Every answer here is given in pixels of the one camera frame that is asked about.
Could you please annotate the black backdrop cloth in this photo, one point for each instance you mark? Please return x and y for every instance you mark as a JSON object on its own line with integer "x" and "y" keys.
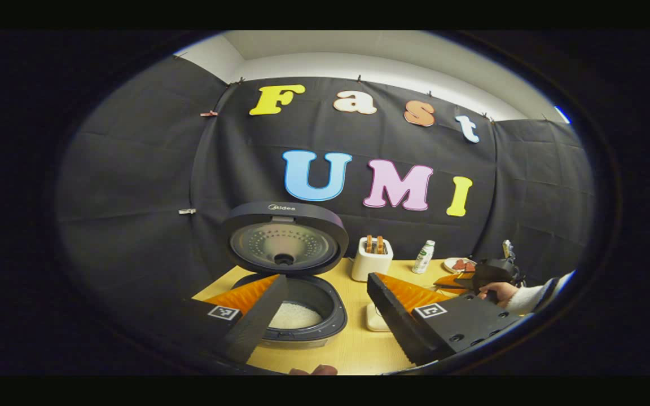
{"x": 133, "y": 186}

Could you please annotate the dark grey rice cooker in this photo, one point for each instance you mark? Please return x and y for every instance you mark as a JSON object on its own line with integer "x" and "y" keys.
{"x": 285, "y": 211}

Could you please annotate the white rice heap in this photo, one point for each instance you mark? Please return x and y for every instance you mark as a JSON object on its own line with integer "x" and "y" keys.
{"x": 297, "y": 316}

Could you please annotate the white toaster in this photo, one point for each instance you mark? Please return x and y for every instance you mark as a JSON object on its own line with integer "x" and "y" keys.
{"x": 367, "y": 265}

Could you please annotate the white bottle with green label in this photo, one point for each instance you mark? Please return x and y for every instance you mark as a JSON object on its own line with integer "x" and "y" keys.
{"x": 424, "y": 256}

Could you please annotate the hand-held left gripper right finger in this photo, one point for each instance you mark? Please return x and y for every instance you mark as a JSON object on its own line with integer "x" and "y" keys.
{"x": 395, "y": 324}

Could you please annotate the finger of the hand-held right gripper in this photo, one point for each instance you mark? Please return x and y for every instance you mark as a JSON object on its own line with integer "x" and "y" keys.
{"x": 449, "y": 281}

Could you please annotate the silver cloth clip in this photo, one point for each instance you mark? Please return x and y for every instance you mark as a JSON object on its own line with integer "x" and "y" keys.
{"x": 187, "y": 211}

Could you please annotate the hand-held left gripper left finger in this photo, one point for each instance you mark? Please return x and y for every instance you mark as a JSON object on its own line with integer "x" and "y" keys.
{"x": 257, "y": 324}

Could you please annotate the toast bread slice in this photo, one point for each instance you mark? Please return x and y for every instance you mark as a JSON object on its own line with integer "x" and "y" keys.
{"x": 368, "y": 244}
{"x": 380, "y": 245}

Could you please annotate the clear rectangular rice container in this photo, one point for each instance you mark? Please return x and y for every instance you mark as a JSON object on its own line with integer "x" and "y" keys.
{"x": 374, "y": 318}

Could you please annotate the red meat slice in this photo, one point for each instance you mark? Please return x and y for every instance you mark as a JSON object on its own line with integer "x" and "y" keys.
{"x": 459, "y": 264}
{"x": 470, "y": 266}

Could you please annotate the white round plate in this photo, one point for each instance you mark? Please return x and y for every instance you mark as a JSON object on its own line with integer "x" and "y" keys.
{"x": 448, "y": 264}

